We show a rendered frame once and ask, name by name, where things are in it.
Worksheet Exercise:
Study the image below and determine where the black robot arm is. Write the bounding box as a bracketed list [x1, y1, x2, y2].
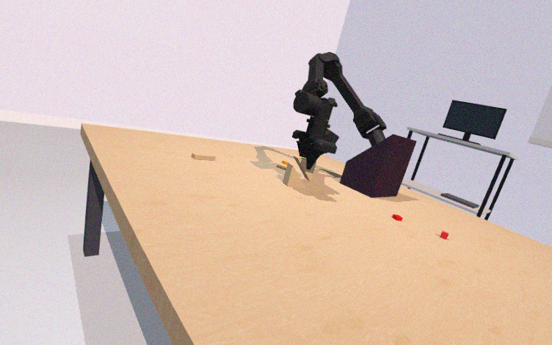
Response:
[293, 52, 387, 146]

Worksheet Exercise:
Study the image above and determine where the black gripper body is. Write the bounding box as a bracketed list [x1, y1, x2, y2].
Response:
[292, 116, 337, 154]

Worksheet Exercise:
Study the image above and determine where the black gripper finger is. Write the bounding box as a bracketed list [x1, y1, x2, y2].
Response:
[306, 146, 327, 170]
[297, 141, 313, 158]

